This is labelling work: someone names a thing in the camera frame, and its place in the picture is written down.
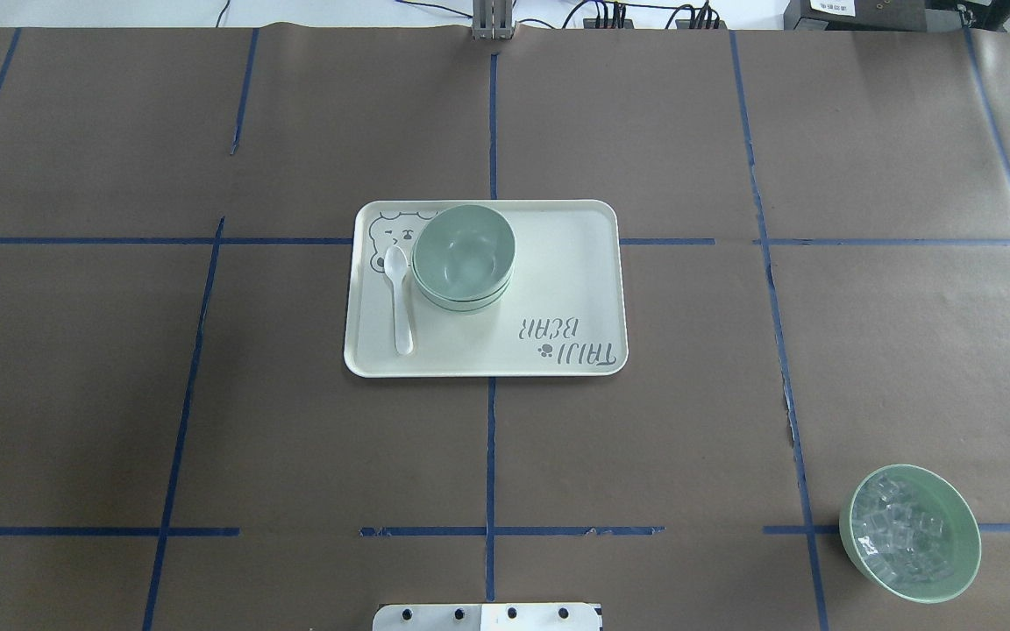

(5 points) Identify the green bowl on tray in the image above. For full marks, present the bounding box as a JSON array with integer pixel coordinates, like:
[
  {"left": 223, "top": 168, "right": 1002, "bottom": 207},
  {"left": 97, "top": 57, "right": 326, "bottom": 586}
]
[{"left": 410, "top": 264, "right": 513, "bottom": 313}]

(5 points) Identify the aluminium profile post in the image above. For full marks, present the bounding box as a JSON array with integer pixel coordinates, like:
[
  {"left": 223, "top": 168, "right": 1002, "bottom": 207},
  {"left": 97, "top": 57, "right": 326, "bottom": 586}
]
[{"left": 472, "top": 0, "right": 516, "bottom": 40}]

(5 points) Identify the green bowl front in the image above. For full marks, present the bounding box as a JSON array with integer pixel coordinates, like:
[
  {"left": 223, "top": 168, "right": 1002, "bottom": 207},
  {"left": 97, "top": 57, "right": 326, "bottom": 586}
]
[{"left": 412, "top": 204, "right": 517, "bottom": 302}]

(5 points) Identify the green bowl with ice cubes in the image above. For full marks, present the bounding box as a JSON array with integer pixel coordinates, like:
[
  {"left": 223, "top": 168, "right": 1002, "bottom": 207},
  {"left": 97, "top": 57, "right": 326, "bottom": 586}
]
[{"left": 838, "top": 464, "right": 983, "bottom": 606}]

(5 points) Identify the cream bear print tray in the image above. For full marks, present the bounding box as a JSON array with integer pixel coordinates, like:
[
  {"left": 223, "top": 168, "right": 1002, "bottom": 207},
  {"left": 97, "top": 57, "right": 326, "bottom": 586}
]
[{"left": 344, "top": 200, "right": 629, "bottom": 377}]

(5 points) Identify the white plastic spoon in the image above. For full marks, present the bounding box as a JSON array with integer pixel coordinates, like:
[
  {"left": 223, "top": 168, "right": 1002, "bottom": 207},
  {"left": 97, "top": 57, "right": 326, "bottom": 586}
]
[{"left": 382, "top": 245, "right": 414, "bottom": 356}]

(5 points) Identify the white metal camera stand base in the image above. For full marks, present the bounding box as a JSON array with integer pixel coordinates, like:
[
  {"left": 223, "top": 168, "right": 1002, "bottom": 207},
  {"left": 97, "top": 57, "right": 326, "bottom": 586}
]
[{"left": 372, "top": 602, "right": 604, "bottom": 630}]

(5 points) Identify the black power strip with cables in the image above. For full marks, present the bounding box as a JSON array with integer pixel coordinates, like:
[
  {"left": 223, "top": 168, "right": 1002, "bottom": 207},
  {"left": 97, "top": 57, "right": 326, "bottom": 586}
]
[{"left": 553, "top": 1, "right": 727, "bottom": 31}]

